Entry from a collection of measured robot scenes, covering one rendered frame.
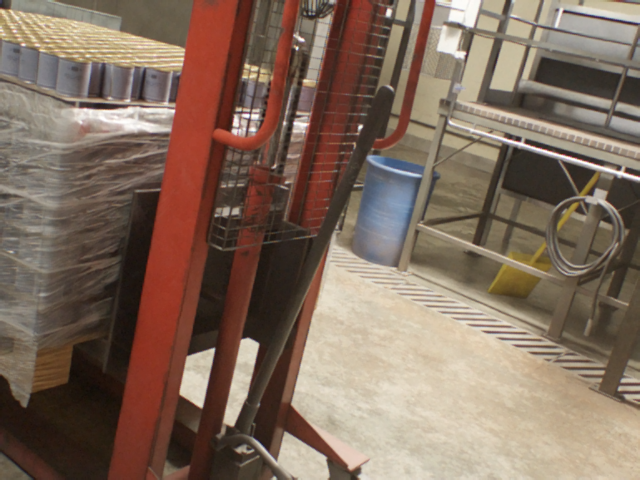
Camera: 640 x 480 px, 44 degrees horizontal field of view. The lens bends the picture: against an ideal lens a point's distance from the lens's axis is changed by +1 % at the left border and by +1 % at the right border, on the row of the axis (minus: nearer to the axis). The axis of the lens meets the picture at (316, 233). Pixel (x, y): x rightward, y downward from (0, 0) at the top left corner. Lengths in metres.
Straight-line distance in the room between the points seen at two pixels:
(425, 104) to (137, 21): 5.66
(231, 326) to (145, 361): 0.27
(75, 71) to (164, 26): 3.74
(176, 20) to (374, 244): 1.98
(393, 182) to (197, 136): 3.15
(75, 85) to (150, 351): 0.64
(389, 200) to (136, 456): 3.11
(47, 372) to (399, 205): 3.22
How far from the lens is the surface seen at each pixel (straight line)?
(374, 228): 4.89
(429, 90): 10.59
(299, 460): 2.70
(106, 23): 3.96
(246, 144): 1.64
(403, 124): 2.05
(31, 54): 1.90
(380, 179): 4.83
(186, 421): 2.59
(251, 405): 2.10
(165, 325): 1.87
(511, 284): 4.95
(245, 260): 2.01
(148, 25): 5.62
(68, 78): 1.79
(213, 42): 1.72
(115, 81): 1.86
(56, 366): 1.97
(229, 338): 2.09
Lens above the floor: 1.41
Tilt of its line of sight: 15 degrees down
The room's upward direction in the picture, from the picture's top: 13 degrees clockwise
